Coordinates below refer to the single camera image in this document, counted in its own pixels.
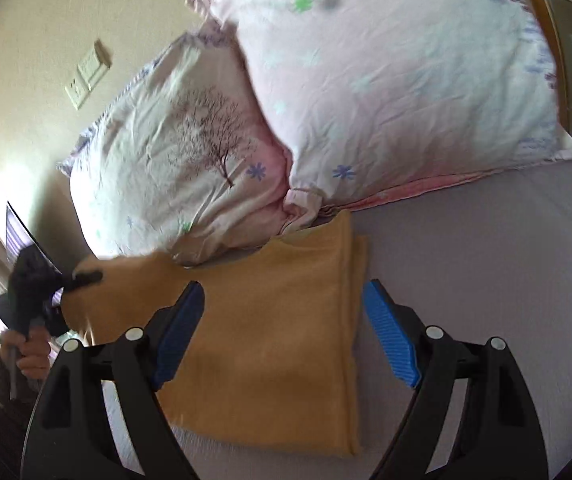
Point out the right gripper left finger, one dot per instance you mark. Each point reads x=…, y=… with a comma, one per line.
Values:
x=69, y=434

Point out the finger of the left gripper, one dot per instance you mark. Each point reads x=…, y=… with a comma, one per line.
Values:
x=82, y=279

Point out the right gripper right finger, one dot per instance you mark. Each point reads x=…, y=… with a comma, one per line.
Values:
x=499, y=435

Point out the tan garment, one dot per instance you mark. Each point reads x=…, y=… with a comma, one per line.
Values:
x=271, y=362

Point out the person left hand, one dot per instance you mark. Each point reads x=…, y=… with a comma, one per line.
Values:
x=30, y=355

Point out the tree print pillow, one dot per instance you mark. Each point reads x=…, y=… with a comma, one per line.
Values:
x=181, y=161

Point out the lavender bed sheet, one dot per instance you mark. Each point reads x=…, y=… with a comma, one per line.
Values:
x=489, y=258

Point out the pink floral pillow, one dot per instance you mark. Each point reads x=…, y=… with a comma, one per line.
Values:
x=380, y=100

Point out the white wall switch plate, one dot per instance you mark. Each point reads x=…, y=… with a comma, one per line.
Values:
x=88, y=72

